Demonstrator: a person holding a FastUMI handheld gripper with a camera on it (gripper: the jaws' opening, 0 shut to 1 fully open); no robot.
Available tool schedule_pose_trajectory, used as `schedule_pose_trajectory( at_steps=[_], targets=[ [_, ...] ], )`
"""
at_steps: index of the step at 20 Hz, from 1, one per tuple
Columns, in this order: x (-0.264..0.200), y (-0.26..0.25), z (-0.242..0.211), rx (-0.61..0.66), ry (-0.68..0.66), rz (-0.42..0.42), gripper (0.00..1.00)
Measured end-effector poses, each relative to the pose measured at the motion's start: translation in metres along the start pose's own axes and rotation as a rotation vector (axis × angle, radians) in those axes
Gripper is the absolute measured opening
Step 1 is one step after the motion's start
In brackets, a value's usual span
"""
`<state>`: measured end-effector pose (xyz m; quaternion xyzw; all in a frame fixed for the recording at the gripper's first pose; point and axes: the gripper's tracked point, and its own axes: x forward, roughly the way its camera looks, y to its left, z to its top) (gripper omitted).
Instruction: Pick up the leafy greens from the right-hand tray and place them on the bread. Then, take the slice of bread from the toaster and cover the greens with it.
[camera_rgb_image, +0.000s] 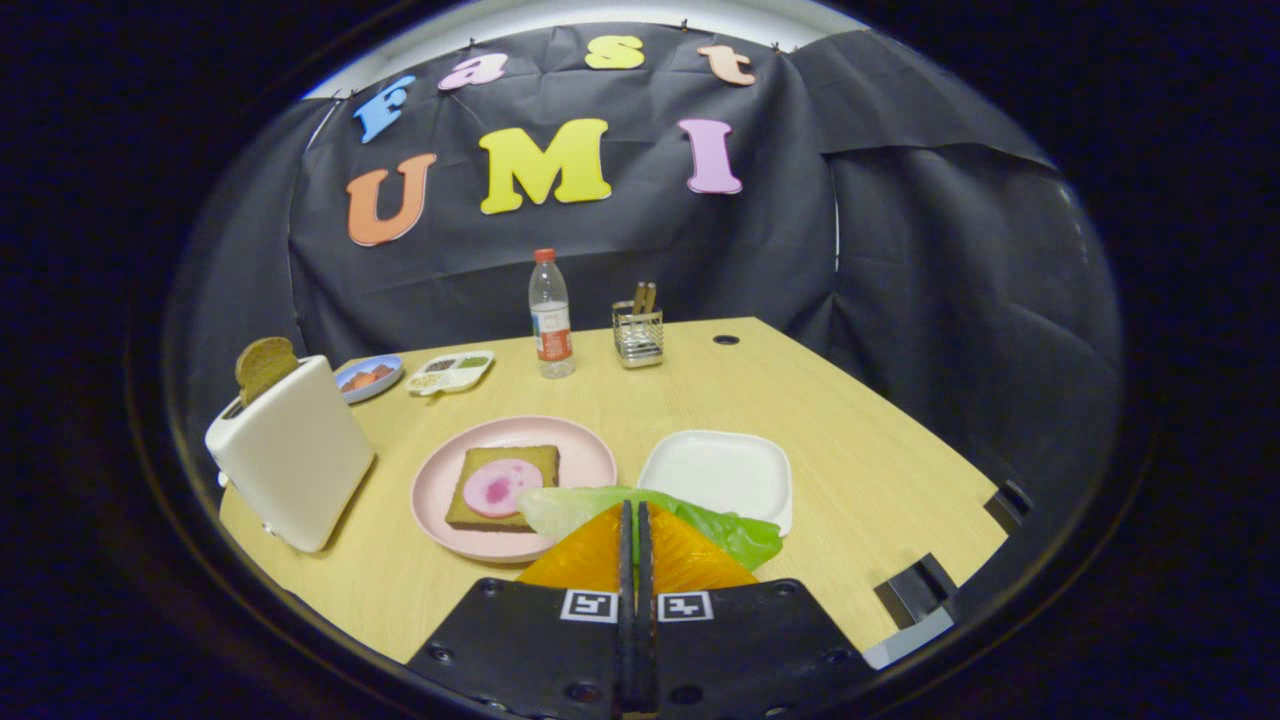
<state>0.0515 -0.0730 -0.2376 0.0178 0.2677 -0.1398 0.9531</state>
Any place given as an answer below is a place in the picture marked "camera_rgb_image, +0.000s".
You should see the clear plastic water bottle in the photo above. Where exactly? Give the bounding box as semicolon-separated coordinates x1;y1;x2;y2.
528;248;578;380

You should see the pink round plate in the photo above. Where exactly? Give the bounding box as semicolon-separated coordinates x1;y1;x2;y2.
410;416;619;564

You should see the plain brown toast slice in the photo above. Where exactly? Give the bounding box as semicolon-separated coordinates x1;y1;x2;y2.
235;336;301;408

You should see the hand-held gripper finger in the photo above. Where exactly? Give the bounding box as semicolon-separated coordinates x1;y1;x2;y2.
637;500;876;716
405;500;638;716

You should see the green lettuce leaf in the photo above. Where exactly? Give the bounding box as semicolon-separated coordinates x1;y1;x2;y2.
516;485;785;572

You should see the pink ham slice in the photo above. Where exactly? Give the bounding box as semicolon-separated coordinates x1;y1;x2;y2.
462;458;545;519

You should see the toast slice with ham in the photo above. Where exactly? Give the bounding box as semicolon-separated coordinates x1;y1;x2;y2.
444;445;562;533

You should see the white divided sauce dish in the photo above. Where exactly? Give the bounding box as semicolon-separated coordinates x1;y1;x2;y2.
406;350;496;397

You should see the blue round plate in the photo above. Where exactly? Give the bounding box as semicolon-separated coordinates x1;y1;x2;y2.
333;354;405;405

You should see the white square plate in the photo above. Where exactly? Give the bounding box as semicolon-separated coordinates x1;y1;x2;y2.
637;430;794;537

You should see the black backdrop cloth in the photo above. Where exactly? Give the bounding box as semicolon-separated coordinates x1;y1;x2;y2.
165;22;1126;561

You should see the white toaster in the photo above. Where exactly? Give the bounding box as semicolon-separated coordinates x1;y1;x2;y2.
205;355;377;554

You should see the metal mesh chopstick holder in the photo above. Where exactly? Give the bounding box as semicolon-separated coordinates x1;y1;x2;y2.
612;300;666;370

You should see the dark grey chair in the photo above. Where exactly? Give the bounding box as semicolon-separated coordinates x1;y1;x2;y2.
865;480;1036;671

